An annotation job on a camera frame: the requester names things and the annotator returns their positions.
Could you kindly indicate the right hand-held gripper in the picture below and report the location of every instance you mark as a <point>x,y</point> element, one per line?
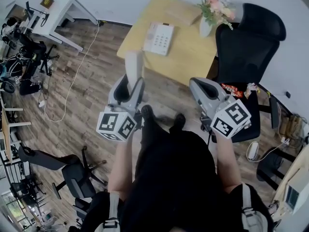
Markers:
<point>229,120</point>

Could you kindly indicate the black mesh office chair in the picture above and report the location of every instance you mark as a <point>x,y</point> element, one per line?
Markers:
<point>246,49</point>

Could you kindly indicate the person's black shoe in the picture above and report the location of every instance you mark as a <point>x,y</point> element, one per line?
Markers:
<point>179,121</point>
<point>147,112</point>

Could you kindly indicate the red snack packet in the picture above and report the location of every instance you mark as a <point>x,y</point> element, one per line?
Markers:
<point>231,89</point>

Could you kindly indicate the white ribbed vase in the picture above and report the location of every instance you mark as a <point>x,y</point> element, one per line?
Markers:
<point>205,28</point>

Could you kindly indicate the pale snack packet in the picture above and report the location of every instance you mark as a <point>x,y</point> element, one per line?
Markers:
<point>251,89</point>

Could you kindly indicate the flat light wooden box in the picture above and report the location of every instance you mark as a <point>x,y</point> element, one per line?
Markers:
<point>183,12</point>

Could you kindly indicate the black wall socket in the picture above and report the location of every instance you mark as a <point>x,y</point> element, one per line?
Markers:
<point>288,94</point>

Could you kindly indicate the white desk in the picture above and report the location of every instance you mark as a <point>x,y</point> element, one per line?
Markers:
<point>58,13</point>

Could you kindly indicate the white telephone base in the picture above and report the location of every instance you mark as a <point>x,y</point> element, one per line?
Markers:
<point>159,37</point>

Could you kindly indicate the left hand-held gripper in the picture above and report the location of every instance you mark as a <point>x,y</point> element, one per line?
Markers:
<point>113,126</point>

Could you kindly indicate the white electronic device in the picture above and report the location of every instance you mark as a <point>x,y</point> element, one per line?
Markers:
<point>295,194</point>

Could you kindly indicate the black stool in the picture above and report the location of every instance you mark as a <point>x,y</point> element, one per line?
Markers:
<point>272,165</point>

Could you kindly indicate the small white power adapter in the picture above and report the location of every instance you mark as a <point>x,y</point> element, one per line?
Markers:
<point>41,103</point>

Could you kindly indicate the pink artificial flower bouquet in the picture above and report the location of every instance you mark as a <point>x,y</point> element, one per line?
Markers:
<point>217,8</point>

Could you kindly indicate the white phone handset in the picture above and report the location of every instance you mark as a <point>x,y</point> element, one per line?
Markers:
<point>133,64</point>

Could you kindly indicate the person's left black shoe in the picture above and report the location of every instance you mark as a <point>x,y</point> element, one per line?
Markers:
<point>147,112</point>

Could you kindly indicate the brown picture frame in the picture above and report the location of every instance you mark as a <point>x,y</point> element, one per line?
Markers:
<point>46,1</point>

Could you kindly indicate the person's right black shoe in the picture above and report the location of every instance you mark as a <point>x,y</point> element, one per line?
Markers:
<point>179,121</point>

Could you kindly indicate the pile of black equipment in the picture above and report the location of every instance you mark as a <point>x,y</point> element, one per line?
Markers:
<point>26,64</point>

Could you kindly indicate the grey office chair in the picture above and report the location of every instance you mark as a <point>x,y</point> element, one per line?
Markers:
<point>77,175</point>

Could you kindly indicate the person's right forearm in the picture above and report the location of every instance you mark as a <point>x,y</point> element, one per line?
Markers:
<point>227,163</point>

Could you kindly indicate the person's left forearm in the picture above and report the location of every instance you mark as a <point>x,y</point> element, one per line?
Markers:
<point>120,168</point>

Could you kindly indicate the white power strip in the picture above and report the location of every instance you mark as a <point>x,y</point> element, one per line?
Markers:
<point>252,150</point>

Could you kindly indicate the person's black garment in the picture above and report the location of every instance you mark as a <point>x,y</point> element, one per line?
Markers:
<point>173,178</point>

